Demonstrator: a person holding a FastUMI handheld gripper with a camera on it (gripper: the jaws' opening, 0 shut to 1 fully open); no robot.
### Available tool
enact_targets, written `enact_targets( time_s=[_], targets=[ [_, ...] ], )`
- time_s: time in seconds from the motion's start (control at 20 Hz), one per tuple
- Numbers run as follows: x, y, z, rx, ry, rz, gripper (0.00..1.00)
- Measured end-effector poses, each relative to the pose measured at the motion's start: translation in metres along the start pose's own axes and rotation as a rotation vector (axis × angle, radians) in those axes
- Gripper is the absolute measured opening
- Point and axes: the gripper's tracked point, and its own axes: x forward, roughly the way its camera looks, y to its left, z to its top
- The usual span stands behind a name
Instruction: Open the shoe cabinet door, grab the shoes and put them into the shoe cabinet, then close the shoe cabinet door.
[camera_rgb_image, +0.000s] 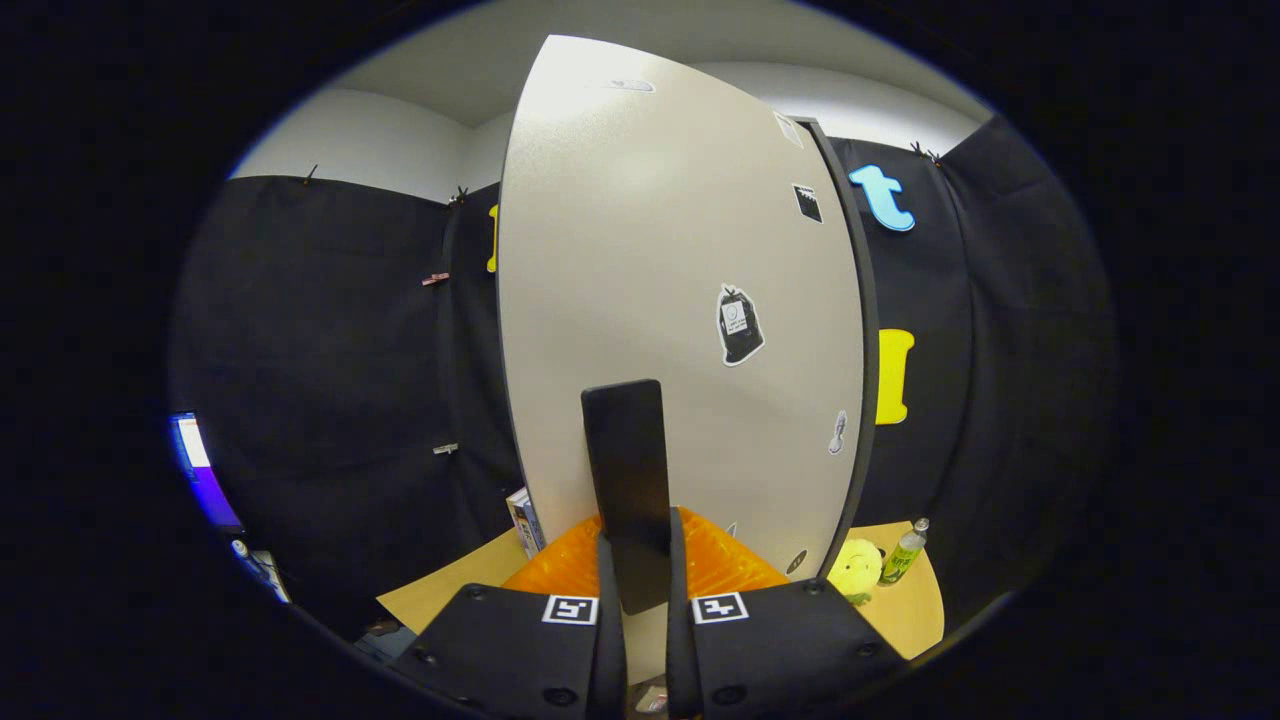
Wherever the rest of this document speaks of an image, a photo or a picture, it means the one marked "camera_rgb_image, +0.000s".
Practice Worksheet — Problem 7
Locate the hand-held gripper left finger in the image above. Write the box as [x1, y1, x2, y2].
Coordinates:
[395, 515, 627, 717]

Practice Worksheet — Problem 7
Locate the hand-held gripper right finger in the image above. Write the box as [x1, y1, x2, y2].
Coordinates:
[664, 507, 907, 717]

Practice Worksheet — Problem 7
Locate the beige shoe cabinet door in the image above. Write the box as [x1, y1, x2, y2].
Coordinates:
[497, 35, 867, 686]

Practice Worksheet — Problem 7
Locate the grey shoe cabinet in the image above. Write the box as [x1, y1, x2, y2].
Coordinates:
[795, 117, 883, 581]

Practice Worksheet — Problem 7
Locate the white spine book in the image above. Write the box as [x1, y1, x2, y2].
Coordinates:
[505, 487, 547, 559]

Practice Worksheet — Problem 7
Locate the yellow plush toy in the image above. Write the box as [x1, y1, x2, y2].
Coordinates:
[827, 538, 885, 607]

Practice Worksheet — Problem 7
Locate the green bottle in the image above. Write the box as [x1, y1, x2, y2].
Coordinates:
[877, 518, 931, 588]

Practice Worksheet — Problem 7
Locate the black backdrop cloth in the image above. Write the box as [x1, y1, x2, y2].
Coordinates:
[168, 115, 1116, 641]

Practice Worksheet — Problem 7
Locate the lit computer screen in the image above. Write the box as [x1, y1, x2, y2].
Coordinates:
[168, 411, 247, 533]

